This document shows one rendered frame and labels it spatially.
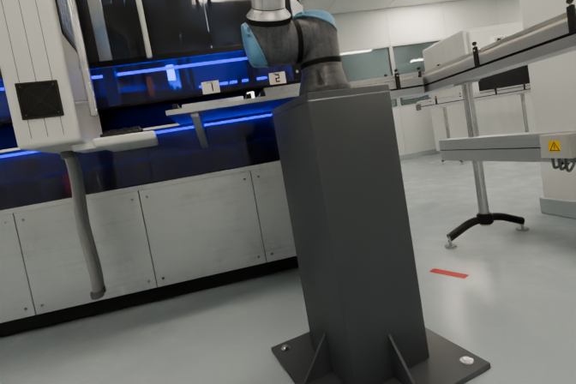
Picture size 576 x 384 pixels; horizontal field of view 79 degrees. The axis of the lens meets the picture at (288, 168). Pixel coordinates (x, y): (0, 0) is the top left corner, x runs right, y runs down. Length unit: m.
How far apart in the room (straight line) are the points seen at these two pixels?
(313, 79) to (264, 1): 0.23
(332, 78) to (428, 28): 7.00
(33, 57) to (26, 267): 1.04
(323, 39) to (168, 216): 1.19
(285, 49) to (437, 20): 7.20
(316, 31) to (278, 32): 0.11
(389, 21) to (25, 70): 6.79
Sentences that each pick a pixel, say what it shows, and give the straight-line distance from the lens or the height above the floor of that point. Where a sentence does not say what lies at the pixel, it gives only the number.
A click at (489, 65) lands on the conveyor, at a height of 0.87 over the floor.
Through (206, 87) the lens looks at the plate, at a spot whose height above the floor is 1.02.
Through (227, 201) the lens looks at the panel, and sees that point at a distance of 1.80.
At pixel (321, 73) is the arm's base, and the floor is 0.85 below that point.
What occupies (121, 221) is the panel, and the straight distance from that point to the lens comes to 1.88.
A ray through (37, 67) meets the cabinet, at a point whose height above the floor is 1.05.
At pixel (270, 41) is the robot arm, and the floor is 0.94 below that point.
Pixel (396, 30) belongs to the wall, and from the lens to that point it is 7.58.
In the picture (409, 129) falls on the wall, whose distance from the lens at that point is 7.34.
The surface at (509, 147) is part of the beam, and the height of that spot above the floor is 0.50.
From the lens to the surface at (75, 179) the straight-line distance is 1.65.
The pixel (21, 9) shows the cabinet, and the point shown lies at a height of 1.23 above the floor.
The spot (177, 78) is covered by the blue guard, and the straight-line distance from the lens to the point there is 1.84.
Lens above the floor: 0.67
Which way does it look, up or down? 4 degrees down
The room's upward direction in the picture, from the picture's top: 10 degrees counter-clockwise
